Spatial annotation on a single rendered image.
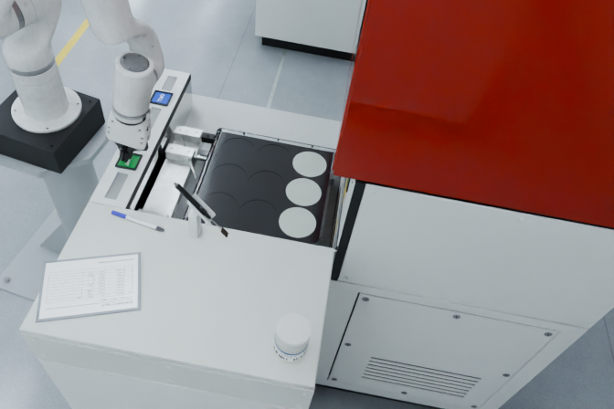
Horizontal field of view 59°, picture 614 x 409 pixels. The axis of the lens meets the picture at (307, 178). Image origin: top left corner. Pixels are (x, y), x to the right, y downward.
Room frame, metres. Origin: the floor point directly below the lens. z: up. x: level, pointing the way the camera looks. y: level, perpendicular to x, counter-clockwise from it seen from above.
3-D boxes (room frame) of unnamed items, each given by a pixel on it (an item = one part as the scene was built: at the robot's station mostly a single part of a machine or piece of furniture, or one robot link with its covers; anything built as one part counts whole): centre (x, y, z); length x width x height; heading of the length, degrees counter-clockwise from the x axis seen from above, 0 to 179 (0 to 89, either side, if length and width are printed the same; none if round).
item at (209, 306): (0.59, 0.22, 0.89); 0.62 x 0.35 x 0.14; 88
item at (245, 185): (0.97, 0.11, 0.90); 0.34 x 0.34 x 0.01; 88
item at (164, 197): (0.96, 0.38, 0.87); 0.36 x 0.08 x 0.03; 178
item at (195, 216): (0.73, 0.23, 1.03); 0.06 x 0.04 x 0.13; 88
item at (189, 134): (1.12, 0.37, 0.89); 0.08 x 0.03 x 0.03; 88
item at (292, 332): (0.48, -0.02, 1.01); 0.07 x 0.07 x 0.10
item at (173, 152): (1.04, 0.37, 0.89); 0.08 x 0.03 x 0.03; 88
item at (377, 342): (1.14, -0.46, 0.41); 0.82 x 0.71 x 0.82; 178
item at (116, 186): (1.05, 0.47, 0.89); 0.55 x 0.09 x 0.14; 178
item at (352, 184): (1.16, -0.12, 1.02); 0.82 x 0.03 x 0.40; 178
